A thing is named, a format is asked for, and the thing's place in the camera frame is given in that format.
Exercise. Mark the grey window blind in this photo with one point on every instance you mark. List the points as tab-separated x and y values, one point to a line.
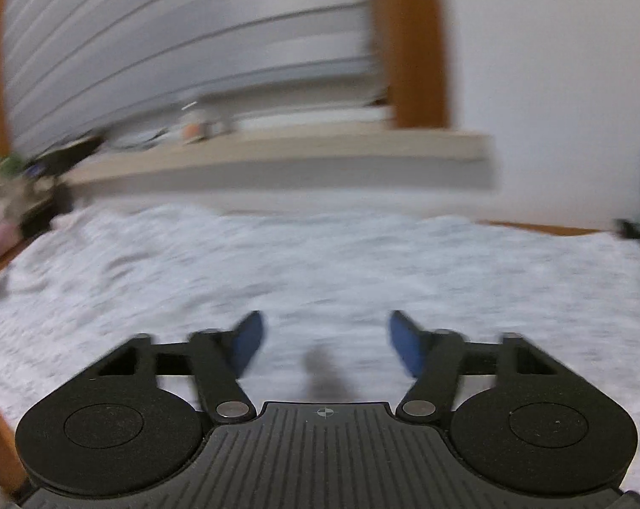
72	66

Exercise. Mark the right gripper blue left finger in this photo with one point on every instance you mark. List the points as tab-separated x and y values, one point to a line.
217	360

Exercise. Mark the white patterned garment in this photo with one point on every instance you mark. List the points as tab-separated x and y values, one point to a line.
326	285

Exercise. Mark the beige window sill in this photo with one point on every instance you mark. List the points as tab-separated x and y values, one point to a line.
343	155

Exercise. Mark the black device on sill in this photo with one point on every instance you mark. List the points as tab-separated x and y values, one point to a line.
60	159

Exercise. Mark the clear jar orange label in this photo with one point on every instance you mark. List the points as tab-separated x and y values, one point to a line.
196	122

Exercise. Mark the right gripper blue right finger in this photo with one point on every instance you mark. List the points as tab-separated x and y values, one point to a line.
434	360

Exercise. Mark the brown wooden window frame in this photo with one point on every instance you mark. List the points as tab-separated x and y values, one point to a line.
410	38

